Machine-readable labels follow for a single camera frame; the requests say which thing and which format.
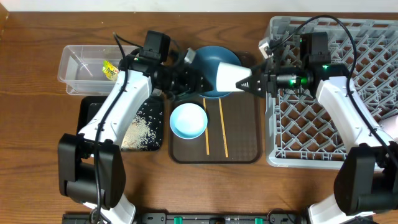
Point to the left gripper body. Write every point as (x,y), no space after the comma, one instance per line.
(193,82)

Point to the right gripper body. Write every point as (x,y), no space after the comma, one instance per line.
(290,78)

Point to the white cup green inside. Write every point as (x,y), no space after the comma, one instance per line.
(228,75)

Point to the light blue bowl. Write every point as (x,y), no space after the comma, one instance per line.
(188,121)

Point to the rice grains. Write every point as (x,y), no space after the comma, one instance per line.
(145,133)

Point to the yellow green snack wrapper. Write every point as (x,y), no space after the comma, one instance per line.
(111,72)

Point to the white cup pink inside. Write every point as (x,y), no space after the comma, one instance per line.
(390,126)

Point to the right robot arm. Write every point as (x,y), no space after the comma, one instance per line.
(367,181)

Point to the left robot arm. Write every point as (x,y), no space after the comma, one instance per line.
(90,165)

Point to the grey plastic dishwasher rack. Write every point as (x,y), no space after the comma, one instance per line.
(299,131)

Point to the clear plastic waste bin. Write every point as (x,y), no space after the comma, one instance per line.
(81,68)

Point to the dark blue plate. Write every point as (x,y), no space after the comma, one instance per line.
(210,57)

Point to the black plastic tray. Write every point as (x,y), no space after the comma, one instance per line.
(91,104)

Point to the left wooden chopstick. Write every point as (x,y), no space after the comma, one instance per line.
(206,130)

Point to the wooden chopstick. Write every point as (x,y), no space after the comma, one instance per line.
(223,129)
(206,130)

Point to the brown serving tray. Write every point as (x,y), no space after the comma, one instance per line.
(243,135)

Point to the right wooden chopstick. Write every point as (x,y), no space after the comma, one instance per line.
(223,129)

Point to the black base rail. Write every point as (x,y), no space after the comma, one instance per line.
(162,218)

